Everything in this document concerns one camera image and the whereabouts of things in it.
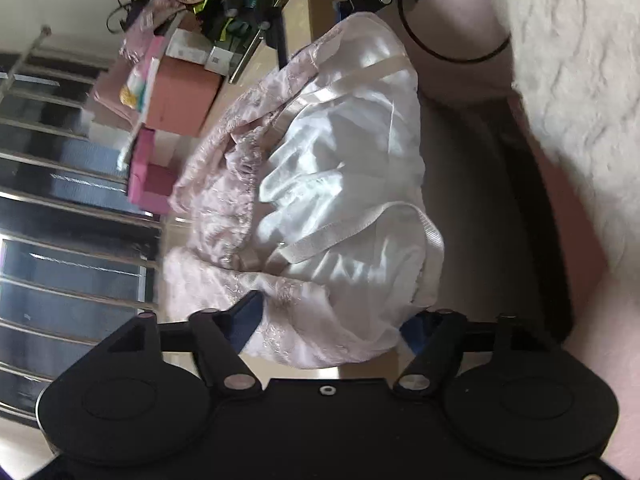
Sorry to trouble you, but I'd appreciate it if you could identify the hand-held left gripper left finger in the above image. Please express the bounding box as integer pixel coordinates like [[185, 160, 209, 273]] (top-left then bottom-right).
[[101, 290, 265, 394]]

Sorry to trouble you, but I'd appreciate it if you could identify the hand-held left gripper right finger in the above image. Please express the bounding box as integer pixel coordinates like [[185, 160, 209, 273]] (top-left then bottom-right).
[[392, 310, 562, 397]]

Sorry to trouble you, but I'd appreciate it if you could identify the pink satin lace garment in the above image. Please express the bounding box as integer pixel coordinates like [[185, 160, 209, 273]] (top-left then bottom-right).
[[162, 10, 446, 370]]

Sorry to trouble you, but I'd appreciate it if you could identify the magenta box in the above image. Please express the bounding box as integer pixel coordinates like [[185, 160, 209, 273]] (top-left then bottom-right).
[[126, 129, 187, 215]]

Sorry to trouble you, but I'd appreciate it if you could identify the metal window railing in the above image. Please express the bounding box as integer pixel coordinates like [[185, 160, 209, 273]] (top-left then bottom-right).
[[0, 25, 163, 401]]

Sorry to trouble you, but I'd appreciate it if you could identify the salmon pink cardboard box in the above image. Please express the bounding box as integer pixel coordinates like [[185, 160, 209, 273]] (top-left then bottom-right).
[[142, 54, 222, 137]]

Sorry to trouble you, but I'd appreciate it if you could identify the white and yellow packet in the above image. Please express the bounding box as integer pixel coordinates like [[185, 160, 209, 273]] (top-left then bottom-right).
[[119, 66, 153, 111]]

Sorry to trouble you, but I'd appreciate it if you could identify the small white labelled box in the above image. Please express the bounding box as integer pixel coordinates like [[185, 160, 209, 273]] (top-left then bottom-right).
[[204, 44, 240, 77]]

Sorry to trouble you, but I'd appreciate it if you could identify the white cardboard box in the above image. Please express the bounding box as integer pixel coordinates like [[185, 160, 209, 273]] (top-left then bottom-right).
[[164, 26, 223, 67]]

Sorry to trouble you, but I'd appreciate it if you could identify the white fluffy blanket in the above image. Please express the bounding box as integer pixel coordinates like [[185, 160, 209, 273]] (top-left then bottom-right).
[[495, 0, 640, 286]]

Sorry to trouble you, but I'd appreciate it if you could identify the black cable loop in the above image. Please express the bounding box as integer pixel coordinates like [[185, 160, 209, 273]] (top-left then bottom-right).
[[398, 0, 512, 66]]

